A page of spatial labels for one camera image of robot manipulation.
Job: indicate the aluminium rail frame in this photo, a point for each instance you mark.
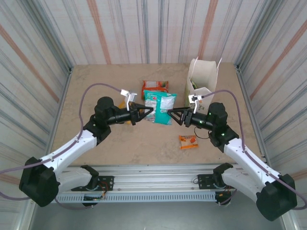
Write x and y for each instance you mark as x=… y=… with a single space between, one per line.
x=156 y=177

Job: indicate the aluminium table side rail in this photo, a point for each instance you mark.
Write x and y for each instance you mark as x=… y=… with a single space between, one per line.
x=64 y=95
x=246 y=95

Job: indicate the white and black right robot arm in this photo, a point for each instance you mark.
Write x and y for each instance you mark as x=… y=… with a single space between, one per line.
x=249 y=163

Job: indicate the white paper bag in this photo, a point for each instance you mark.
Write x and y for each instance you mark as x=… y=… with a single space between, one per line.
x=204 y=72

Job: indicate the black base connector housing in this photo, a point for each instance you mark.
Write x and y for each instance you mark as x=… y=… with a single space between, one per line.
x=90 y=204
x=224 y=197

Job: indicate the red-orange snack packet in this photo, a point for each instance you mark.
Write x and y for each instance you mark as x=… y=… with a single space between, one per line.
x=156 y=85

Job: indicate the yellow potato chips bag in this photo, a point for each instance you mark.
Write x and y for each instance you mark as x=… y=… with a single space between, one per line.
x=122 y=104

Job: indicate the small orange snack packet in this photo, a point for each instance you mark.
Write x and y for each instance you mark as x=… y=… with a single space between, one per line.
x=188 y=142

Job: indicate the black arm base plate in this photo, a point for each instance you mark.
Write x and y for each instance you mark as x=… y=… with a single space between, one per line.
x=108 y=182
x=204 y=182

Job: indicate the teal snack bag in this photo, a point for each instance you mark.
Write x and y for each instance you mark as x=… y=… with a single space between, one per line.
x=163 y=107

